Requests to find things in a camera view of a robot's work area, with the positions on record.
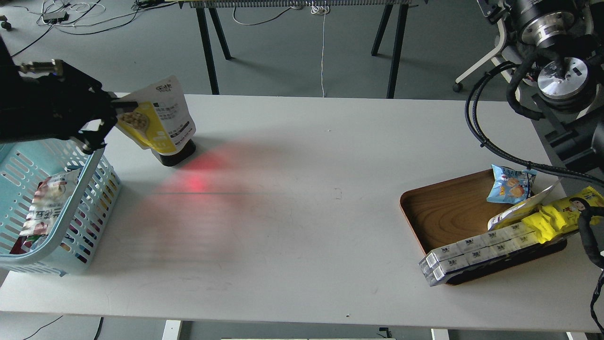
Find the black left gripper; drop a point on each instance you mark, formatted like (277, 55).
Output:
(56, 100)

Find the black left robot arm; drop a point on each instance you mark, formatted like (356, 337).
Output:
(7, 92)

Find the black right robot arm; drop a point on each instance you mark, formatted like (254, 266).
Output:
(559, 76)

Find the light blue plastic basket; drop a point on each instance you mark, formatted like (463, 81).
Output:
(72, 244)

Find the white boxed snack pack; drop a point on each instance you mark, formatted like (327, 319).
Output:
(477, 252)

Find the blue snack bag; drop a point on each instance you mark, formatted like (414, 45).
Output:
(511, 186)

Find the yellow snack bar pack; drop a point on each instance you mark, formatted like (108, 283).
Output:
(563, 216)

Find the black barcode scanner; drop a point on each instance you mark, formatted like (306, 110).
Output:
(172, 160)

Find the black metal background table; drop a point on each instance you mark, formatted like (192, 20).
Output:
(284, 51)

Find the brown wooden tray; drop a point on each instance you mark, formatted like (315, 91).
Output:
(449, 211)

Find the white office chair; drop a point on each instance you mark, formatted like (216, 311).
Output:
(503, 50)

